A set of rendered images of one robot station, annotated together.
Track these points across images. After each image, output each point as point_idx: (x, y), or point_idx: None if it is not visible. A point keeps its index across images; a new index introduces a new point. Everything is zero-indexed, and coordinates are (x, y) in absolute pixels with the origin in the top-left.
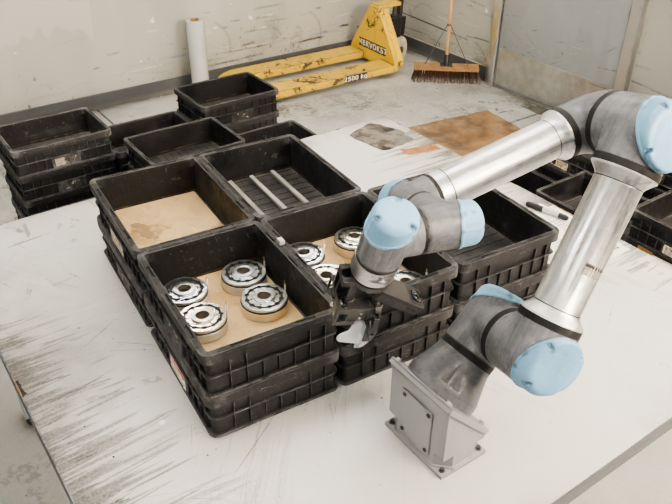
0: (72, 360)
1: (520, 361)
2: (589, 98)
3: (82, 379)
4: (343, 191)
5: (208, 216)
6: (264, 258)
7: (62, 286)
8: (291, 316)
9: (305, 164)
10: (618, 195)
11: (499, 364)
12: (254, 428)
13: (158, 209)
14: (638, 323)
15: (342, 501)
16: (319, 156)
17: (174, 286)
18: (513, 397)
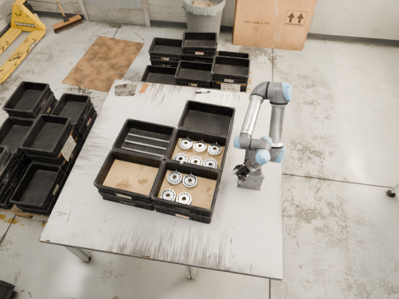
0: (146, 237)
1: (277, 159)
2: (262, 88)
3: (157, 239)
4: (167, 130)
5: (133, 165)
6: (173, 168)
7: (107, 220)
8: (199, 180)
9: (141, 126)
10: (282, 111)
11: (268, 161)
12: (213, 213)
13: (114, 174)
14: None
15: (249, 212)
16: (148, 122)
17: (165, 196)
18: None
